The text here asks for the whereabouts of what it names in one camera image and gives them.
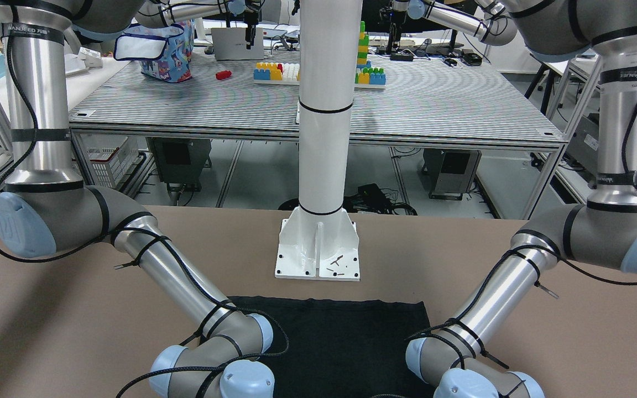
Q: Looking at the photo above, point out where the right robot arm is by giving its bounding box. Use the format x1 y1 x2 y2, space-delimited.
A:
0 1 275 397

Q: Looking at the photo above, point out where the toy block set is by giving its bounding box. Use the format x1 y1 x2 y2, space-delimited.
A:
253 61 301 84

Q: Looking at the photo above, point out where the white plastic basket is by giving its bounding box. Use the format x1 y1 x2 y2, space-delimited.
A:
72 133 139 191

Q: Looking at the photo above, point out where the colourful patterned bag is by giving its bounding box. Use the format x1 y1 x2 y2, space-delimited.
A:
113 20 195 83

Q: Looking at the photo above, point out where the red toy block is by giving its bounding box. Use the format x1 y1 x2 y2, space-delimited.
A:
215 70 233 81

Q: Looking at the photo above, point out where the stacked toy block tower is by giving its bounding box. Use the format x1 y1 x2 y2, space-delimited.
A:
354 21 387 89

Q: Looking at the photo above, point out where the black t-shirt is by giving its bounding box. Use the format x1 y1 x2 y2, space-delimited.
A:
233 296 434 397

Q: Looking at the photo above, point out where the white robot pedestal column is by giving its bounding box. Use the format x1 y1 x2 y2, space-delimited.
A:
275 1 362 281

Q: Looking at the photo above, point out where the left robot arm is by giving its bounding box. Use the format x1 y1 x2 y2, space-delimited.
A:
405 1 637 397

